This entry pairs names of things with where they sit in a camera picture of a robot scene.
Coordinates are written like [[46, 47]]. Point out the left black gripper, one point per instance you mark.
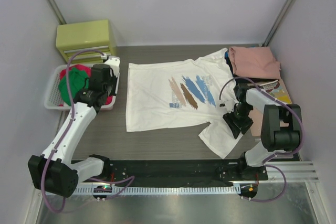
[[105, 87]]

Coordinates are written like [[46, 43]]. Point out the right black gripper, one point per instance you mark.
[[238, 120]]

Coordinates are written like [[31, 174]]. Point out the white printed t shirt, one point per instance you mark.
[[183, 94]]

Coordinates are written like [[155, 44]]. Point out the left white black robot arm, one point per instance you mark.
[[53, 170]]

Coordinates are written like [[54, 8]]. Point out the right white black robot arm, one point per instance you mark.
[[281, 131]]

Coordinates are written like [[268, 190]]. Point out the red t shirt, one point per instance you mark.
[[94, 100]]

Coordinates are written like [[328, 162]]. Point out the brown cardboard sheet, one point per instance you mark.
[[257, 118]]

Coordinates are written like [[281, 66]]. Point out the green t shirt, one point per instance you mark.
[[77, 80]]

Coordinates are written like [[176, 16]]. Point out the yellow-green drawer box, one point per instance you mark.
[[98, 35]]

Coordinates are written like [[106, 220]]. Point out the yellow picture book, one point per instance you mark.
[[277, 89]]

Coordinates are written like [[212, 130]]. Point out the white plastic basket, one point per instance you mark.
[[53, 99]]

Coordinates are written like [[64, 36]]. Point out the pink folded t shirt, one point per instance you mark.
[[254, 62]]

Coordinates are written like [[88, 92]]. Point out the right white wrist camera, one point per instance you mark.
[[228, 105]]

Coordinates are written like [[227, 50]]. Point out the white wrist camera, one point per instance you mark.
[[113, 62], [228, 105]]

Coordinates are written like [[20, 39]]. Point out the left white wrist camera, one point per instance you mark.
[[113, 62]]

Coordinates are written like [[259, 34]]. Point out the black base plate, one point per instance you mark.
[[184, 173]]

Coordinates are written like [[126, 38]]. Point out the white slotted cable duct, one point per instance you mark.
[[95, 189]]

